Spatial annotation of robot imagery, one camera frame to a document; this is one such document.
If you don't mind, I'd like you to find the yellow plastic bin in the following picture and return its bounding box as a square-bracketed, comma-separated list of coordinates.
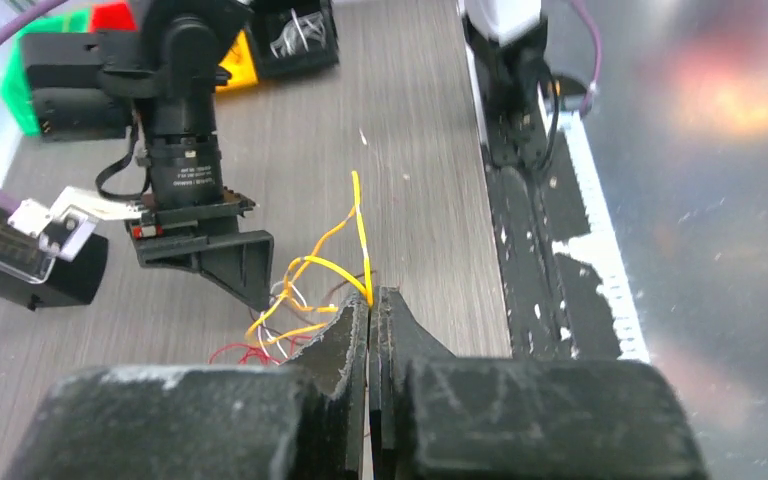
[216, 30, 259, 92]

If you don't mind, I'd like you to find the green plastic bin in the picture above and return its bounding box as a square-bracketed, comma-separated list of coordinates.
[0, 8, 90, 136]

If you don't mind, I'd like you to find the black metronome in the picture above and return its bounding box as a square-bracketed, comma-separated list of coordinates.
[0, 207, 109, 311]

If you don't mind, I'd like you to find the red plastic bin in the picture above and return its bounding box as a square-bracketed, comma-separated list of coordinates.
[88, 0, 137, 32]

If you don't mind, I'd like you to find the red cable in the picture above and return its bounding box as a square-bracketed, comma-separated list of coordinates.
[208, 334, 316, 367]

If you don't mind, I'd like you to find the black plastic bin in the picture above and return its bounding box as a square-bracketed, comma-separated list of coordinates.
[246, 0, 339, 80]

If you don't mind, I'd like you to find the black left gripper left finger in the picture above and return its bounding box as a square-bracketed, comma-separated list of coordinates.
[5, 294, 369, 479]

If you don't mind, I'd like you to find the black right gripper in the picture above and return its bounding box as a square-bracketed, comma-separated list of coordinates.
[125, 188, 274, 311]

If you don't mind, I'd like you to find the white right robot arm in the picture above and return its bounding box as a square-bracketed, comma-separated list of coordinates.
[19, 1, 338, 310]

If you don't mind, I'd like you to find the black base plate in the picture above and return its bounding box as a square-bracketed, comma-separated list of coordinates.
[482, 121, 623, 360]

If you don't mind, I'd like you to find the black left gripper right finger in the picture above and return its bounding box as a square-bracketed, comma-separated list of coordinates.
[368, 287, 709, 479]

